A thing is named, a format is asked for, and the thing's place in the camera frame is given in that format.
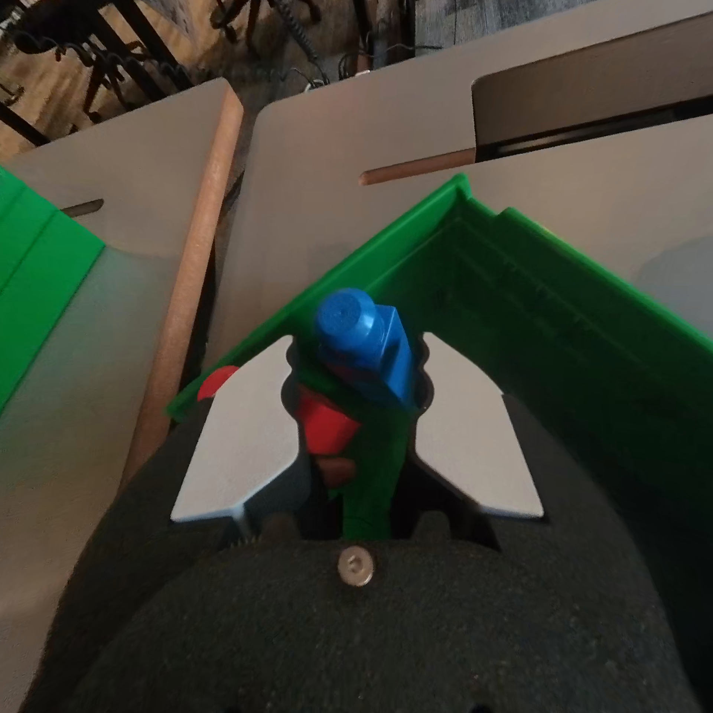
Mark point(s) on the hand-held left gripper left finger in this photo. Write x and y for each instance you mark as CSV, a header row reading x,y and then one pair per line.
x,y
245,445

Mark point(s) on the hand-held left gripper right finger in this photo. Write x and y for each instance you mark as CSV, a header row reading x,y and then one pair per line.
x,y
479,445

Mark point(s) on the green plastic bin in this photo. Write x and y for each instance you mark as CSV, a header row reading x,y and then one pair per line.
x,y
33,278
529,312

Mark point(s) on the blue block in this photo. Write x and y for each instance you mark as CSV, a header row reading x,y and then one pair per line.
x,y
367,340

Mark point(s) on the person's left hand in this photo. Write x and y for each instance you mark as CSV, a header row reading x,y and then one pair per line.
x,y
337,472

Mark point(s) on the grey wood-edged table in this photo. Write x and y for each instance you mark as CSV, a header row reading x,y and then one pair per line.
x,y
83,334

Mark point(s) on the black office chair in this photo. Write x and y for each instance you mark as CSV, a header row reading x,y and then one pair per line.
x,y
111,67

